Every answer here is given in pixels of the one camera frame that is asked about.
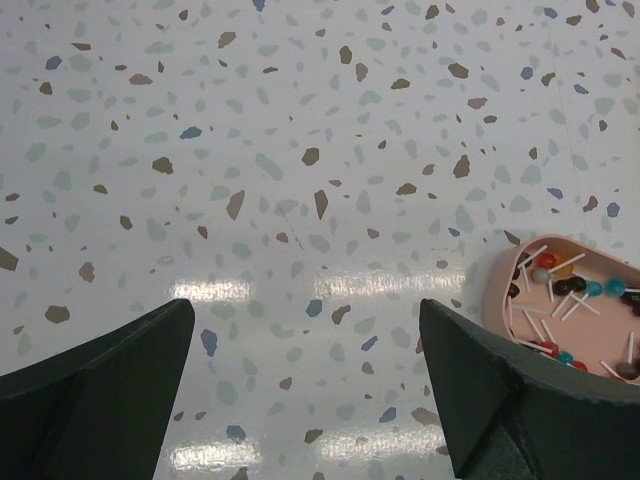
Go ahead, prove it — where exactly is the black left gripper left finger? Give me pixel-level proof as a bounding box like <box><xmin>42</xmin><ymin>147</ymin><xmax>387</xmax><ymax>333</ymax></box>
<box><xmin>1</xmin><ymin>299</ymin><xmax>194</xmax><ymax>479</ymax></box>

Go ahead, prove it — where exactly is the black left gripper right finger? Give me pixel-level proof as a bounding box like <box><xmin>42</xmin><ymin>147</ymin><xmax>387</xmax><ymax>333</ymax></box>
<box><xmin>419</xmin><ymin>299</ymin><xmax>639</xmax><ymax>479</ymax></box>

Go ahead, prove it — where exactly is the pink tray of lollipops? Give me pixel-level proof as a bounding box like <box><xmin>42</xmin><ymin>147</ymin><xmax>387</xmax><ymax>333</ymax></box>
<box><xmin>483</xmin><ymin>235</ymin><xmax>639</xmax><ymax>385</ymax></box>

